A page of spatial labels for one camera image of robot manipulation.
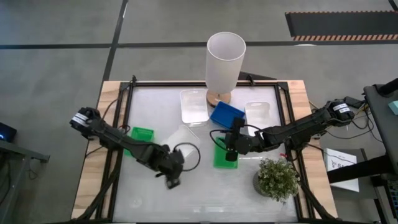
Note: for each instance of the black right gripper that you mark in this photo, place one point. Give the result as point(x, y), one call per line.
point(237, 143)

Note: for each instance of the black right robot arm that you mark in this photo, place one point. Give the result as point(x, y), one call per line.
point(295, 127)

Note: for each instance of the small red clip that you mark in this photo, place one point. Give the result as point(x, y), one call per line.
point(283, 155)

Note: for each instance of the black device with blue light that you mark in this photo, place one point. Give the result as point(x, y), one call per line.
point(7, 130)

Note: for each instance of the black beam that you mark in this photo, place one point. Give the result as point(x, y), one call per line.
point(363, 169)

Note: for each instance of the white shade table lamp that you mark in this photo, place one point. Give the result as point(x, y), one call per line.
point(224, 71)

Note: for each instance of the black cylinder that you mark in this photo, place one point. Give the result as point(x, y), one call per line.
point(390, 87)

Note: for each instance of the grey metal desk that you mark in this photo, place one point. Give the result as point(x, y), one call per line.
point(18, 152)

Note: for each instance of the white printed cardboard box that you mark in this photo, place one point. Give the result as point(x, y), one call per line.
point(335, 154)

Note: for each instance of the flat black stand foot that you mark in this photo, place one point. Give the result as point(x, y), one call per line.
point(252, 77)

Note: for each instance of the blue plastic slotted basket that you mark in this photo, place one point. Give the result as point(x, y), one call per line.
point(225, 115)

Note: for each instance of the green plastic slotted basket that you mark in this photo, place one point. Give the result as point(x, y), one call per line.
point(220, 160)
point(143, 134)

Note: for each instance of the black mat with hazard stripes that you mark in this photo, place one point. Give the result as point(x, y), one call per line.
point(342, 25)

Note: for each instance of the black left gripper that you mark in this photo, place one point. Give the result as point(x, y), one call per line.
point(172, 165)

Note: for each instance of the black power adapter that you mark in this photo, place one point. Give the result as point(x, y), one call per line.
point(354, 102)

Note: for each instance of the black aluminium table frame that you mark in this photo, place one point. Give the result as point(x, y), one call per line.
point(171, 83)

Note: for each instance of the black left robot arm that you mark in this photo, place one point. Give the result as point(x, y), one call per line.
point(118, 140)

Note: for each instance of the potted green plant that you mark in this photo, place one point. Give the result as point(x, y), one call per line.
point(276, 180)

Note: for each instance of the dark grey desk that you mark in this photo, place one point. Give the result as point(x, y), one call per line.
point(382, 124)

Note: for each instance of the teal block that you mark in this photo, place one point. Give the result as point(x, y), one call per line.
point(394, 107)

